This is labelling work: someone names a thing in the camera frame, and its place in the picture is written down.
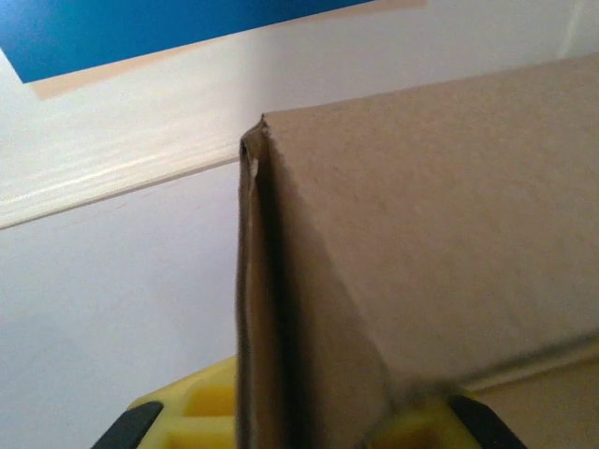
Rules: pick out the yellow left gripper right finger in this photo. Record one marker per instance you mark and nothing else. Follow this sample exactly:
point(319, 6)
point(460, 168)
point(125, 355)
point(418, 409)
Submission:
point(444, 421)

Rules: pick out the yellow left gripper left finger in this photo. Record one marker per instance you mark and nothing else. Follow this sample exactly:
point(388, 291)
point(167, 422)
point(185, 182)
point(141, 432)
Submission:
point(196, 411)

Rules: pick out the brown cardboard box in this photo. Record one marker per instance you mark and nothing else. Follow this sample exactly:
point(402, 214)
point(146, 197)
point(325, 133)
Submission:
point(421, 224)

